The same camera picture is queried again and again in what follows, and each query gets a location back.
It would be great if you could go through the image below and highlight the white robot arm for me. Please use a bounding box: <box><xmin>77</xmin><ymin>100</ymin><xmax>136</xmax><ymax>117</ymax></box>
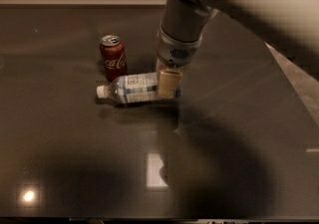
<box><xmin>157</xmin><ymin>0</ymin><xmax>319</xmax><ymax>99</ymax></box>

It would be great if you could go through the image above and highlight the blue label plastic bottle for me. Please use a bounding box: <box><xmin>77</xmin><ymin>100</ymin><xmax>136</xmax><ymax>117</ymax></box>
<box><xmin>97</xmin><ymin>73</ymin><xmax>160</xmax><ymax>105</ymax></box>

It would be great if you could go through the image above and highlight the red coke can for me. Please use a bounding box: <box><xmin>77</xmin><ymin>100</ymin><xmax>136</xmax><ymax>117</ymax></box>
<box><xmin>100</xmin><ymin>35</ymin><xmax>128</xmax><ymax>82</ymax></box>

